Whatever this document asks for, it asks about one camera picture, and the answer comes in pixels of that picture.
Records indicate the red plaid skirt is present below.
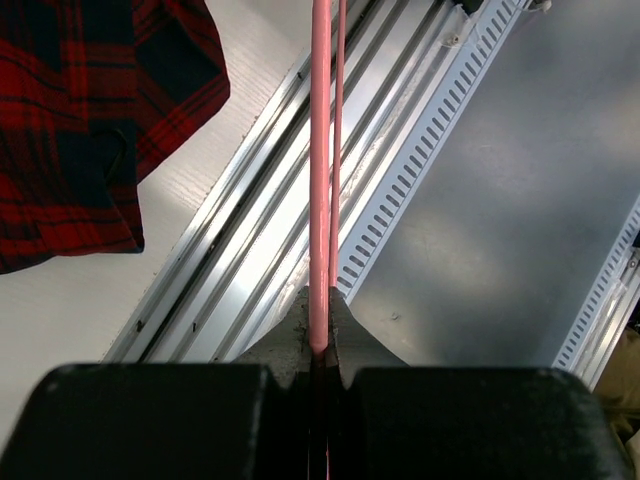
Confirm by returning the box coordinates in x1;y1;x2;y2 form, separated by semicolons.
1;1;230;274

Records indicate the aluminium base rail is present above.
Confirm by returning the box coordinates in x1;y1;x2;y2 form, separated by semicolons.
107;1;475;362

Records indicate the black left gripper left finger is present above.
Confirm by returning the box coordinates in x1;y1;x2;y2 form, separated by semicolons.
12;290;310;479

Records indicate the white slotted cable duct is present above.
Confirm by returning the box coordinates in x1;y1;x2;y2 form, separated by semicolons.
337;0;529;303

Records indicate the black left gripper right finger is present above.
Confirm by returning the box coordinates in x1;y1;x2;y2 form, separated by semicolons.
328;290;630;479

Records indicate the pink wire hanger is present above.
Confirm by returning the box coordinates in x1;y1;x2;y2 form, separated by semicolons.
308;1;347;479

